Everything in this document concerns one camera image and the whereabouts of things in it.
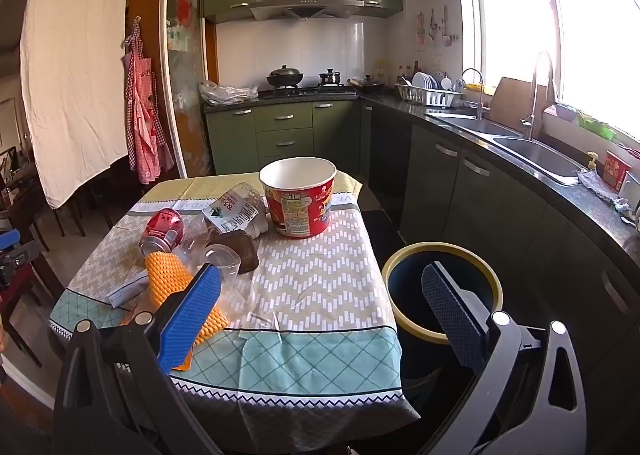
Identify small steel faucet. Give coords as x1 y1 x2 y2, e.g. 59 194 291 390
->
460 68 486 120

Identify printed glass sliding door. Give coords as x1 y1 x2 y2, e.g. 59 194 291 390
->
160 0 217 180

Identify clear plastic cup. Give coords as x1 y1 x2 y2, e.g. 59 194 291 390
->
200 243 244 287

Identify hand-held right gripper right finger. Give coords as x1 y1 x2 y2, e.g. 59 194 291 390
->
415 260 588 455

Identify brown cutting board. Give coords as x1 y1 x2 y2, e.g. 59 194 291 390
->
489 77 537 126

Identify red soda can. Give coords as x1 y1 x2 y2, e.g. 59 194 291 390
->
139 208 187 256

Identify white hanging sheet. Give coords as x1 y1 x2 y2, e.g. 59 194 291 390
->
20 0 135 210

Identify crushed clear plastic bottle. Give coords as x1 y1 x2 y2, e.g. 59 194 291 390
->
202 182 271 241

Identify stack of white plates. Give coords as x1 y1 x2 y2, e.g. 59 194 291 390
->
411 71 442 90

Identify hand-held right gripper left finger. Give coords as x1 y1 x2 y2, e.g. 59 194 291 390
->
52 262 223 455

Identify steel double sink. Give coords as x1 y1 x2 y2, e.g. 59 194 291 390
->
430 112 590 186

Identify red checked apron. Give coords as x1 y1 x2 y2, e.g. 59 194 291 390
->
122 17 167 184

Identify clear plastic bag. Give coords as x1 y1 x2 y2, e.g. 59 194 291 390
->
199 80 260 106

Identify black frying pan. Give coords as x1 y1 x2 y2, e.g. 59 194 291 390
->
348 75 386 92

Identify black floor mat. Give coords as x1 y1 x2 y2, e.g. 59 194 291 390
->
359 207 403 263

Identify green plastic item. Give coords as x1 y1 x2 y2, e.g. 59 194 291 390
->
577 112 617 140

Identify white dish rack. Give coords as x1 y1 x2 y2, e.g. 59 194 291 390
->
395 82 463 108

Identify blue bin with yellow rim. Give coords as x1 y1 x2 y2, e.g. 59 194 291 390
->
381 242 504 378

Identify patterned tablecloth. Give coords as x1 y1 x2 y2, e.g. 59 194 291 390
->
47 170 421 436

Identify dark wooden chair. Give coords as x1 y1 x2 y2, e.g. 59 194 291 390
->
0 170 118 366

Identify red instant noodle cup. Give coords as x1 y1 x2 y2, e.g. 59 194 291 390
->
258 156 338 241

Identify green base cabinets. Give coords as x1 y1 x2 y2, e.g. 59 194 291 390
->
205 100 640 376

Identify gas stove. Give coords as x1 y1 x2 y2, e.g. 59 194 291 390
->
262 85 358 98

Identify red printed container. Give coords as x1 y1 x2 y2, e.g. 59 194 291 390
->
601 151 634 193

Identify black wok with lid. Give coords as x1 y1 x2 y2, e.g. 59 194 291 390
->
266 65 305 88

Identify dark brown wrapper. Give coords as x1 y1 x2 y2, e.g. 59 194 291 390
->
210 230 260 276

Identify tall steel faucet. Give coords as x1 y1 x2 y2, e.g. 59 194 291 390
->
520 51 558 140

